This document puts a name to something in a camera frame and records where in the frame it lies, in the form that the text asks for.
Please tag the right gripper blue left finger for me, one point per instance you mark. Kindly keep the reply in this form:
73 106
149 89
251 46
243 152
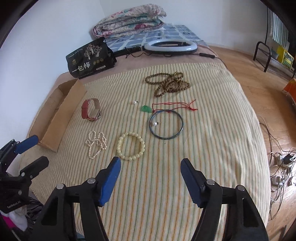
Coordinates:
57 221

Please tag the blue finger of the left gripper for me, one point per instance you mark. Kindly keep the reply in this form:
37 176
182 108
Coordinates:
14 148
31 171

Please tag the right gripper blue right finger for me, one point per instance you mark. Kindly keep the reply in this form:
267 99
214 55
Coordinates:
243 221

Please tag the red strap watch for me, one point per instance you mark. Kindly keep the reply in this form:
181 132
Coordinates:
90 109

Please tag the dark blue bangle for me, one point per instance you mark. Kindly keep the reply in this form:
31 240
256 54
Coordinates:
170 126

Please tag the cardboard box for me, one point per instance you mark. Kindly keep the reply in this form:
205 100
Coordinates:
54 115

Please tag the striped yellow blanket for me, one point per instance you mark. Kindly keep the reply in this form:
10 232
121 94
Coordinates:
221 137

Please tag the black snack bag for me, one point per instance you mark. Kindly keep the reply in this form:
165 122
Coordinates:
90 59

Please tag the orange cloth covered box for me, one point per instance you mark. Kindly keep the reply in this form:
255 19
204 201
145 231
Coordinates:
290 89

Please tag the blue checkered bed sheet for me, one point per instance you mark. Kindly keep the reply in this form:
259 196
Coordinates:
167 31

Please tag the folded floral quilt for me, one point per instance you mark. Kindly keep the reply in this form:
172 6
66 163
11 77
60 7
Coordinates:
130 21

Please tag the black clothes rack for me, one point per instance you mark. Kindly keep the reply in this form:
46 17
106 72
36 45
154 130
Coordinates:
265 51

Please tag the yellow box on rack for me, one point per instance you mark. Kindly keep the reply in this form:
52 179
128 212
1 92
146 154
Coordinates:
284 57

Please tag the striped hanging towel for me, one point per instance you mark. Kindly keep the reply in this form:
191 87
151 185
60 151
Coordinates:
278 30

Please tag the power strip with cables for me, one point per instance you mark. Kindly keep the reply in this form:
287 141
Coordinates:
281 164

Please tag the white ring light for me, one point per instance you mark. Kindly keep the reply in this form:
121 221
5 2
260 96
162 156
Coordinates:
170 47

